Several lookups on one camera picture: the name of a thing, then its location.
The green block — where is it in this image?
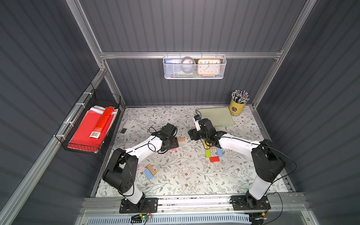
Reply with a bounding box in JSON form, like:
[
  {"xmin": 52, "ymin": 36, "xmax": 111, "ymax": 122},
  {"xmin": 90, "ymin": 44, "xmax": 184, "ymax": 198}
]
[{"xmin": 205, "ymin": 149, "xmax": 212, "ymax": 158}]

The light blue block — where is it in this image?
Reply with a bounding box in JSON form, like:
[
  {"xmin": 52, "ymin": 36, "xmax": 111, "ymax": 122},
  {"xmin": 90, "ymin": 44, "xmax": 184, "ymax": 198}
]
[{"xmin": 217, "ymin": 148, "xmax": 223, "ymax": 157}]

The red block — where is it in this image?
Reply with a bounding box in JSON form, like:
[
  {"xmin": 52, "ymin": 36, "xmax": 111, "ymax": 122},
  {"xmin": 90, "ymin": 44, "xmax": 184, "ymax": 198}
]
[{"xmin": 209, "ymin": 156, "xmax": 220, "ymax": 163}]

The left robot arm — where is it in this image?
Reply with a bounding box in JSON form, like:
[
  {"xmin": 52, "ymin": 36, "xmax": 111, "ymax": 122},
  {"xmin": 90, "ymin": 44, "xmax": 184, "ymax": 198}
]
[{"xmin": 102, "ymin": 123, "xmax": 179, "ymax": 205}]

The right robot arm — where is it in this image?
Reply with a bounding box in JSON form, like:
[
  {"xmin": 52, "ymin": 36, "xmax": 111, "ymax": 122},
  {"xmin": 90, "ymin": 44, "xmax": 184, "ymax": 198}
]
[{"xmin": 188, "ymin": 114, "xmax": 286, "ymax": 201}]

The pale green workspace book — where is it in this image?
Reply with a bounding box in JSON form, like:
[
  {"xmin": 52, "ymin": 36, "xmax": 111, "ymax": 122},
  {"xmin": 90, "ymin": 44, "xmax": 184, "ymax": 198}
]
[{"xmin": 198, "ymin": 107, "xmax": 234, "ymax": 128}]

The tan block front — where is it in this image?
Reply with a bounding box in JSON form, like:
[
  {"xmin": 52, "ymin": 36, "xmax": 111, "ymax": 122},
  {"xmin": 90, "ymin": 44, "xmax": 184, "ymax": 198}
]
[{"xmin": 147, "ymin": 165, "xmax": 157, "ymax": 176}]

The blue block front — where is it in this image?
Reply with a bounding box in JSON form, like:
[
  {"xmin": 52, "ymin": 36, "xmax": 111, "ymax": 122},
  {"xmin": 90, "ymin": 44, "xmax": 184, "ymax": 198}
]
[{"xmin": 144, "ymin": 169, "xmax": 153, "ymax": 180}]

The yellow pen cup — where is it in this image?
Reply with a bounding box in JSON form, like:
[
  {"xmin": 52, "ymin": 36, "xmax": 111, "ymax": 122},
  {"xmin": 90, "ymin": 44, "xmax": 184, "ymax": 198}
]
[{"xmin": 229, "ymin": 90, "xmax": 249, "ymax": 115}]

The white remote control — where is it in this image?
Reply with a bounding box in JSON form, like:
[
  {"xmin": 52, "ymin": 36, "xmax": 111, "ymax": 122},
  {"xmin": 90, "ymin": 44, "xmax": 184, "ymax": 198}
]
[{"xmin": 120, "ymin": 119, "xmax": 134, "ymax": 136}]

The yellow square clock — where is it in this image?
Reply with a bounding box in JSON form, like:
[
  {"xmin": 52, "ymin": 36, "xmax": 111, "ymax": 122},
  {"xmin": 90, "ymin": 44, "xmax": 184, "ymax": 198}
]
[{"xmin": 197, "ymin": 59, "xmax": 221, "ymax": 77}]

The grey tape roll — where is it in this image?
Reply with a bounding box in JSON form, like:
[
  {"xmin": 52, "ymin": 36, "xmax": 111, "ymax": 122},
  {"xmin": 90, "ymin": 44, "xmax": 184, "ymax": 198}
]
[{"xmin": 181, "ymin": 57, "xmax": 196, "ymax": 74}]

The red long box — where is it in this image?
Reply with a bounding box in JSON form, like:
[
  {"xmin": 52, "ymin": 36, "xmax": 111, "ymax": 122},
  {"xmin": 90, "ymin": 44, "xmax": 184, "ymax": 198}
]
[{"xmin": 89, "ymin": 107, "xmax": 115, "ymax": 139}]

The green circuit board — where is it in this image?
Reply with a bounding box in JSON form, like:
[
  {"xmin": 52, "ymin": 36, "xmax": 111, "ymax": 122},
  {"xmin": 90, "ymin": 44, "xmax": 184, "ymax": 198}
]
[{"xmin": 130, "ymin": 214, "xmax": 152, "ymax": 225}]

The red folder stack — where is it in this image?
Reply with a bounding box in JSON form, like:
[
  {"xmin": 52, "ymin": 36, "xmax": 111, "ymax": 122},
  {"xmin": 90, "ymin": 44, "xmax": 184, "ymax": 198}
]
[{"xmin": 67, "ymin": 106, "xmax": 118, "ymax": 154}]

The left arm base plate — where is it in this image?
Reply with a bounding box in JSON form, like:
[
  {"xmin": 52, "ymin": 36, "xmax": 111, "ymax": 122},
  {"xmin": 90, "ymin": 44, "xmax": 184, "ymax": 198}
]
[{"xmin": 119, "ymin": 197, "xmax": 158, "ymax": 214}]

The white wire wall basket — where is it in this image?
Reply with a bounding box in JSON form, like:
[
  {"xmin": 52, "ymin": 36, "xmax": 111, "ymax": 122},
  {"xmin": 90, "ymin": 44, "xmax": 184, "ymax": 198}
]
[{"xmin": 163, "ymin": 53, "xmax": 227, "ymax": 80}]

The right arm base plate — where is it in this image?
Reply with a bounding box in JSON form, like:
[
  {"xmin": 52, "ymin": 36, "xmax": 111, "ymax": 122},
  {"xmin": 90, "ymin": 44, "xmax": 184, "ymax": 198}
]
[{"xmin": 230, "ymin": 195, "xmax": 271, "ymax": 211}]

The black wire side basket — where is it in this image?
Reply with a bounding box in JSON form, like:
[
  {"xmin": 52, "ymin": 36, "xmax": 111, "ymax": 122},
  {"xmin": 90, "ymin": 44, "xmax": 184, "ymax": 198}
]
[{"xmin": 55, "ymin": 84, "xmax": 121, "ymax": 155}]

